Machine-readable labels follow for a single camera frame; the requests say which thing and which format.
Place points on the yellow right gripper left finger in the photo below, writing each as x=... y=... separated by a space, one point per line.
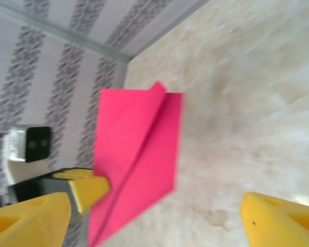
x=28 y=226

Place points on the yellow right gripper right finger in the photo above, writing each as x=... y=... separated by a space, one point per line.
x=280 y=226

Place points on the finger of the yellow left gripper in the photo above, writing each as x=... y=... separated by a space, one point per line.
x=92 y=191
x=74 y=173

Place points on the pink square paper sheet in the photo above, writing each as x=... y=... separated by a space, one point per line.
x=144 y=133

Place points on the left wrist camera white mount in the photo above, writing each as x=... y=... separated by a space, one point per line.
x=28 y=154

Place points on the aluminium left side rail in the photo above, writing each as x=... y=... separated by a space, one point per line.
x=122 y=74

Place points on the aluminium left corner post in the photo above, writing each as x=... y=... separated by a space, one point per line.
x=67 y=33

